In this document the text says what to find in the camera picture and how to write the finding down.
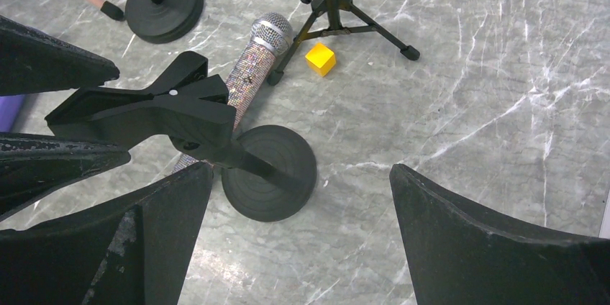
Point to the black round-base clamp stand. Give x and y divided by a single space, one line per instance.
268 173

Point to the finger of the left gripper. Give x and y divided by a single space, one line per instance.
34 62
34 166

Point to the purple microphone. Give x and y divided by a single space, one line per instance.
10 109

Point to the yellow cube middle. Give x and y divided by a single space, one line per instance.
321 59

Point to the glitter silver microphone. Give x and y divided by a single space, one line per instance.
271 35

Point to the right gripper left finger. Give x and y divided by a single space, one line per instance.
134 249

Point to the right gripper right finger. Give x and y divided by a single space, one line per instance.
461 252

